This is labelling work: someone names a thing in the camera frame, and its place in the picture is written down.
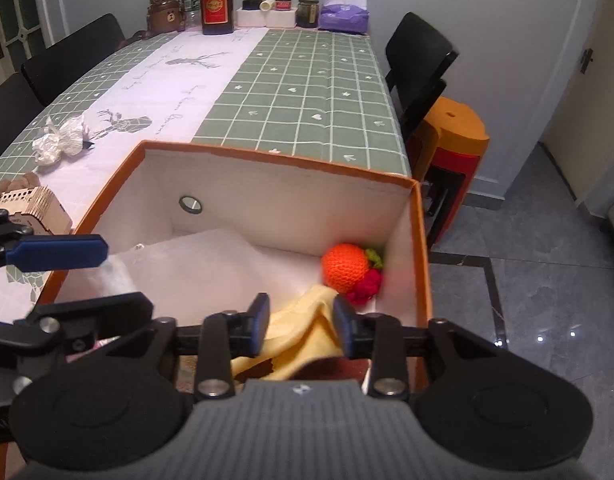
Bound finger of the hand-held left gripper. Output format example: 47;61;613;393
0;210;109;272
14;291;154;356

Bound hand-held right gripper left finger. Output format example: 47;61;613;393
132;292;271;402

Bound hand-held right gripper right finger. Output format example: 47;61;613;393
333;294;493;402

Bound yellow cloth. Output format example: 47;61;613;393
232;284;373;381

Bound orange crochet ball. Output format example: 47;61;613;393
321;243;370;293

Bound orange cardboard box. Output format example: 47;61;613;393
0;140;434;480

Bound red crochet berry with leaf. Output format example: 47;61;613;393
346;247;384;306

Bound small wooden box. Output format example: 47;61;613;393
0;185;72;236

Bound brown knitted plush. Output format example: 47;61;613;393
0;174;40;208

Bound crumpled clear plastic wrap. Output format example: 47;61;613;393
32;114;95;167

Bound black chair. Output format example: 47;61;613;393
384;11;459;141
21;13;126;107
0;72;45;171

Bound red plastic stool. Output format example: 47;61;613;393
419;152;480;251

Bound white table runner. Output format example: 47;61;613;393
0;27;270;306

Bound orange plastic stool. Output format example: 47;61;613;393
407;96;490;181

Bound glass panel door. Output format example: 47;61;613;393
0;0;68;91

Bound brown bear figure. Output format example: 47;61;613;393
118;0;186;52

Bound white rectangular box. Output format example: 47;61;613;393
236;7;297;30

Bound purple tissue pack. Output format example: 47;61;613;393
319;0;372;36

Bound dark glass jar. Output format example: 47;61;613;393
296;0;320;28

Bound cream door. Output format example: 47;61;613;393
540;0;614;211

